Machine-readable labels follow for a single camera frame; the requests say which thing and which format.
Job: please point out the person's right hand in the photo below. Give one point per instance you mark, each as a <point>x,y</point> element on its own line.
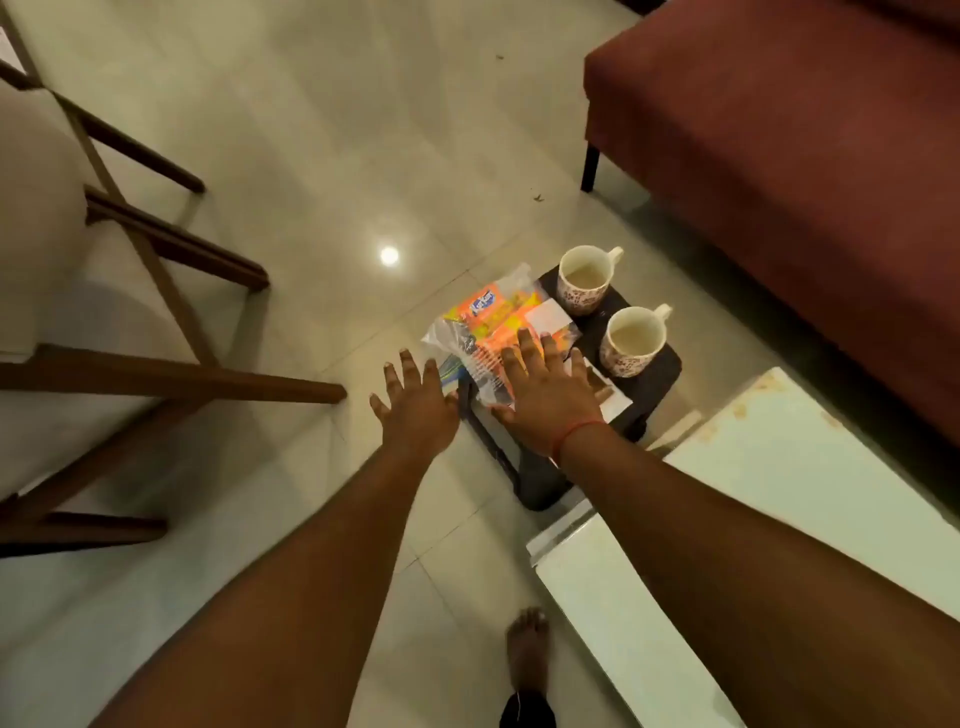
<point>551,401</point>

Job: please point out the person's left hand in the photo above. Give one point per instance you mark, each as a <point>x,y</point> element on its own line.
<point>416,409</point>

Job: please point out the stack of white napkins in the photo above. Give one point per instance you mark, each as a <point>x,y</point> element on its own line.
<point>619,405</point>

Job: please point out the clear zip bag blue seal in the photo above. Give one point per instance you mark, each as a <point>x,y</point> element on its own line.
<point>469,356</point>

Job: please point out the floral mug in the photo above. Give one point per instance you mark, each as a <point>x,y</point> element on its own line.
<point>585,279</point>
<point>634,341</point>

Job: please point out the person's left forearm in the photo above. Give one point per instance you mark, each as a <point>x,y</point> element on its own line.
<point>300,600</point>

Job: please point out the person's right forearm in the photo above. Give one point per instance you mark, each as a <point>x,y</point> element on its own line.
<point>750,585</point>

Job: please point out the person's right leg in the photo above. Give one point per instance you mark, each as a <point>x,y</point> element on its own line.
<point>528,652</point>

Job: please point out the black plastic stool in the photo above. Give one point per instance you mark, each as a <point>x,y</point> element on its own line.
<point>652,379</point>

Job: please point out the black sofa leg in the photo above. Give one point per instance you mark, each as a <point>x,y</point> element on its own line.
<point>590,169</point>

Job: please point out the wooden chair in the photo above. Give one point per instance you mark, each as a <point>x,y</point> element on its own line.
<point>150,375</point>

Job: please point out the red fabric sofa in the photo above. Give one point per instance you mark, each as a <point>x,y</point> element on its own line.
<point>787,135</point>

